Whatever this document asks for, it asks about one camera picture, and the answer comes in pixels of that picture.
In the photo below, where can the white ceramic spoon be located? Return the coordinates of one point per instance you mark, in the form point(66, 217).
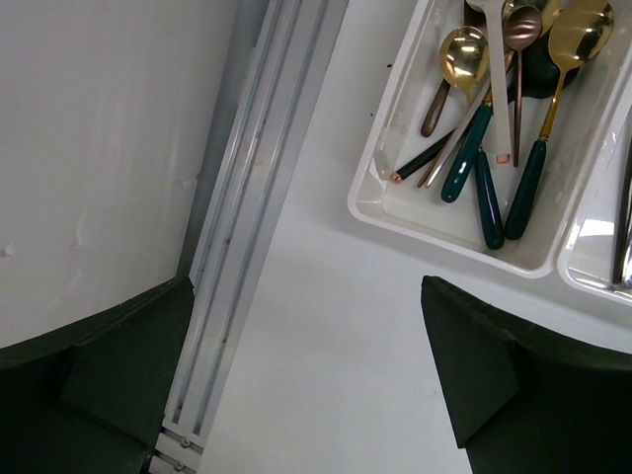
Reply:
point(498, 75)

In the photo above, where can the black fork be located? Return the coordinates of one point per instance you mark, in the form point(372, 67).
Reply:
point(622, 244)

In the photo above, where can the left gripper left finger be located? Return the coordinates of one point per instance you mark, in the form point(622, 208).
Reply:
point(90, 396)

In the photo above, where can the aluminium rail frame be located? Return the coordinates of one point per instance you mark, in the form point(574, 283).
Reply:
point(276, 64)

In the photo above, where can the left white plastic bin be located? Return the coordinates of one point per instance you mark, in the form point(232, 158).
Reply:
point(592, 95)

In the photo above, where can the small copper spoon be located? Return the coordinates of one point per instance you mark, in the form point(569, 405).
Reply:
point(522, 28)

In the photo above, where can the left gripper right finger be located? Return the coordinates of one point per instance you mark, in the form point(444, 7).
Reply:
point(522, 398)

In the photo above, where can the white plastic bin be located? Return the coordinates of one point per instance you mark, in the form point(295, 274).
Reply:
point(592, 95)
point(586, 259)

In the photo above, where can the copper spoon long handle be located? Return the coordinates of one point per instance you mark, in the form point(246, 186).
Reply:
point(489, 210)

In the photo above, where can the right white plastic bin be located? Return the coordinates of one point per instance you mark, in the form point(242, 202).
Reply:
point(586, 259)

